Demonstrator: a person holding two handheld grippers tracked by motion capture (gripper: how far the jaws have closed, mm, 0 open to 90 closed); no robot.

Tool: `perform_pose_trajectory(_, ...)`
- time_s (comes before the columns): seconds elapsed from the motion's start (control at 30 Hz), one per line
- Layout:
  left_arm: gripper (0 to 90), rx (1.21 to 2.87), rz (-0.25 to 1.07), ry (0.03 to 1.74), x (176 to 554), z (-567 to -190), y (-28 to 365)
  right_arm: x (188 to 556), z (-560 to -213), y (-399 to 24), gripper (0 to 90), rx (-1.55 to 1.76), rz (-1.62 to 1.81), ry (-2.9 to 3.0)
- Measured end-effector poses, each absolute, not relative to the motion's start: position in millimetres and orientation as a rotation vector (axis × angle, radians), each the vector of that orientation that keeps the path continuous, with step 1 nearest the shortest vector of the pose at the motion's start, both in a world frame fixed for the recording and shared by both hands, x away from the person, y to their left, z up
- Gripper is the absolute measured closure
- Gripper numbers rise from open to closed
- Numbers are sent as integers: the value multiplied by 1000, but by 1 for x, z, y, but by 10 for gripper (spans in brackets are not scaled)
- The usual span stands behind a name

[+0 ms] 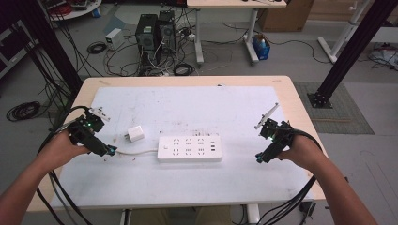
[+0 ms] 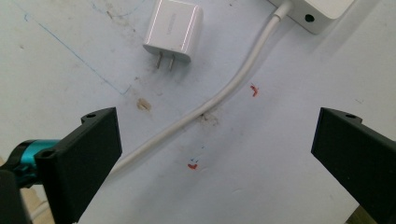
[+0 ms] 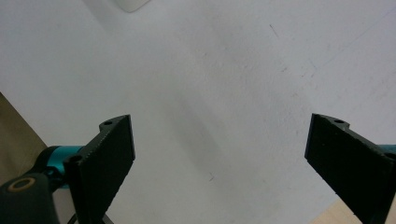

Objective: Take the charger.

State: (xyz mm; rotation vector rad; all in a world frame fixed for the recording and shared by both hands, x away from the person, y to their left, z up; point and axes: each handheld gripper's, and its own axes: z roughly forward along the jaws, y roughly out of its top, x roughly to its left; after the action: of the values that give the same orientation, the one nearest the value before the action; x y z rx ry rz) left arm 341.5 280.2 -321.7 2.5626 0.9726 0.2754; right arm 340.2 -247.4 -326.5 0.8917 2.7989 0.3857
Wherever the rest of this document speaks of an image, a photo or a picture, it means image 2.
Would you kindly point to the white power strip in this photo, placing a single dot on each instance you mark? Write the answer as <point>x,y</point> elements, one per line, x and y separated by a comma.
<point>314,12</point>

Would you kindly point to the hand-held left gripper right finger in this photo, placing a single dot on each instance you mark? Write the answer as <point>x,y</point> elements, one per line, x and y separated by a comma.
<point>358,155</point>

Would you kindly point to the white plug charger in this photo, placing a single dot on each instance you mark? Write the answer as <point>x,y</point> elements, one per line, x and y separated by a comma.
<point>173,31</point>

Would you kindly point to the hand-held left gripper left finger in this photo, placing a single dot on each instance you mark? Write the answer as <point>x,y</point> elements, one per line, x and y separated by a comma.
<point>79,161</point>

